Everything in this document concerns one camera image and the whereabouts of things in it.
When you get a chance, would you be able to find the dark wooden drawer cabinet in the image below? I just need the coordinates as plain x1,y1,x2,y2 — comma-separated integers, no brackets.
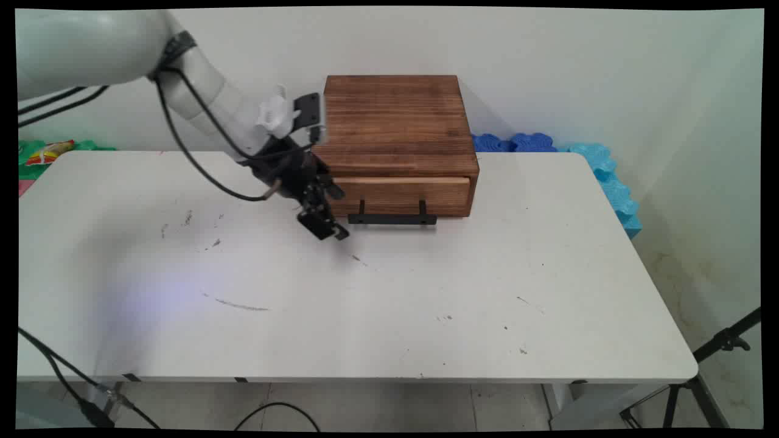
312,75,480,218

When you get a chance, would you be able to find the light blue foam mat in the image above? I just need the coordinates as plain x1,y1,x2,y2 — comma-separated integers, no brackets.
557,142,643,240

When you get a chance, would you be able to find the green plastic bag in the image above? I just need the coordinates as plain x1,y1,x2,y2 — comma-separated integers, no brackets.
18,139,117,181

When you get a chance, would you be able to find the dark blue foam mat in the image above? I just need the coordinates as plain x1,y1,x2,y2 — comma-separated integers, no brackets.
472,133,516,153
510,132,558,153

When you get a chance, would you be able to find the black cable with taped connector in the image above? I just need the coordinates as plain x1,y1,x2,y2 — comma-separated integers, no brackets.
18,327,162,430

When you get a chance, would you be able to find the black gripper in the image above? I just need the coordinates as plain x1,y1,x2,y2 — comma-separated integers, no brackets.
251,137,351,242

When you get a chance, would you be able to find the black grey wrist camera box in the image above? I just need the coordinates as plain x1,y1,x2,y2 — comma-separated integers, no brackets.
291,92,327,145

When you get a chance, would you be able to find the wooden drawer with black handle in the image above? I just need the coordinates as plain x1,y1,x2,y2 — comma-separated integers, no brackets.
330,176,473,226

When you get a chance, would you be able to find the black tripod stand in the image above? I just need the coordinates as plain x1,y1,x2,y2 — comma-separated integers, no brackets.
620,307,762,429

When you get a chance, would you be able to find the white table leg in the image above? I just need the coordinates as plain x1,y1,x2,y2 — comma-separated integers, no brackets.
540,382,671,430

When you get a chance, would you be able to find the red yellow snack bag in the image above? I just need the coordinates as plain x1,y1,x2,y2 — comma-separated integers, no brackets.
25,139,75,167

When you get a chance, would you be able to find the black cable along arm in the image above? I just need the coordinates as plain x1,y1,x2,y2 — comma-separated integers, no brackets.
148,32,318,203

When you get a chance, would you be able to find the black looped floor cable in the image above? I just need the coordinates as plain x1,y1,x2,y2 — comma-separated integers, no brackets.
234,401,321,432

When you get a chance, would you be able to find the black arm base cable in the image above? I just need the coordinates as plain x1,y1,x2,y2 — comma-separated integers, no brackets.
18,85,111,129

